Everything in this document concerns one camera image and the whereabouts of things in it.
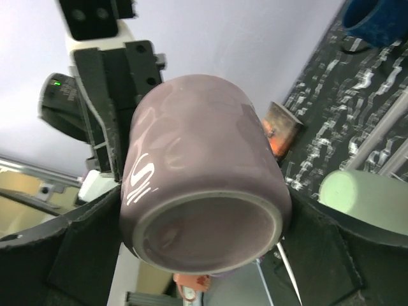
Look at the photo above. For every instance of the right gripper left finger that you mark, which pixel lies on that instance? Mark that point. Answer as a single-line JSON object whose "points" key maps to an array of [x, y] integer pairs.
{"points": [[69, 260]]}

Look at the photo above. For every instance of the dark blue mug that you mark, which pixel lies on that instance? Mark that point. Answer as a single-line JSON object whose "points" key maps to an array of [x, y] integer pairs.
{"points": [[379, 23]]}

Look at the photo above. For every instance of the orange cup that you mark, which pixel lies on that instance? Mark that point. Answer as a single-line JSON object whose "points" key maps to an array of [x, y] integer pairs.
{"points": [[196, 283]]}

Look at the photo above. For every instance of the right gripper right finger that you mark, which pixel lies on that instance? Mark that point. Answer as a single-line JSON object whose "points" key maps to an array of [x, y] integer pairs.
{"points": [[336, 260]]}

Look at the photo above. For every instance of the A Tale of Two Cities book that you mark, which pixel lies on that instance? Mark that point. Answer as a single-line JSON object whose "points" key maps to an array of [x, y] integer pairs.
{"points": [[281, 127]]}

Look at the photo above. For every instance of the mauve purple mug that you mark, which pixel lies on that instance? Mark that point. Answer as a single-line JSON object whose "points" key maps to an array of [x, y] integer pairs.
{"points": [[201, 191]]}

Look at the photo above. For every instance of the white wire dish rack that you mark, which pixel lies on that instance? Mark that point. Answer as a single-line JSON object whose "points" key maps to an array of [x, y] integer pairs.
{"points": [[395, 160]]}

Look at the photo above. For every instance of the pale green cup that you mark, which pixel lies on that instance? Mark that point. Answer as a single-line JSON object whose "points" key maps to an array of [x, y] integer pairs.
{"points": [[374, 199]]}

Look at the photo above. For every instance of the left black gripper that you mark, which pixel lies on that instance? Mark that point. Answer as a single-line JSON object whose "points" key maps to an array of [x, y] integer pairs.
{"points": [[95, 104]]}

